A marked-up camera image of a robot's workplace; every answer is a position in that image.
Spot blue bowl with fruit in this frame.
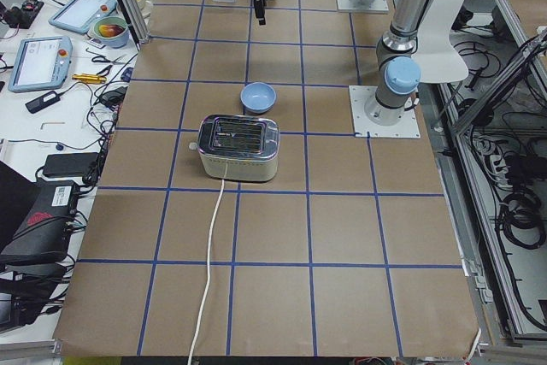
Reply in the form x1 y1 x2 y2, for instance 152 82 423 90
91 16 129 49

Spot beige cup with lemon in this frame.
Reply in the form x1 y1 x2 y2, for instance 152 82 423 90
136 0 154 19

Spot black scissors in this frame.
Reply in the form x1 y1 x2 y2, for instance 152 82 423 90
91 54 124 77

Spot far teach pendant tablet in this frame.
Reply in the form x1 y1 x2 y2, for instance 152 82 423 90
49 0 117 34

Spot teach pendant tablet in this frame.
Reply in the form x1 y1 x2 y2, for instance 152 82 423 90
8 36 73 93
49 0 117 34

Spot white chair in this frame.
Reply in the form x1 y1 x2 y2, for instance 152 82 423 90
412 0 468 84

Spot near teach pendant tablet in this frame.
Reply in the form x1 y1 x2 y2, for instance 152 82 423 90
8 36 73 93

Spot black power adapter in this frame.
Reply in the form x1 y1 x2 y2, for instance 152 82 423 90
42 152 98 178

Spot black computer box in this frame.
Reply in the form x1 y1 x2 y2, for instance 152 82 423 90
1 180 78 266

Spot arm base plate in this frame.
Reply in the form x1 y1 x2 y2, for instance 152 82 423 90
349 85 421 138
337 0 389 15

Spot yellow screwdriver handle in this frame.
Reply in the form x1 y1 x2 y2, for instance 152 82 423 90
72 74 107 85

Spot white toaster cable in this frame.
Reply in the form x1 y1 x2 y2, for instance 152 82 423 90
186 177 226 365

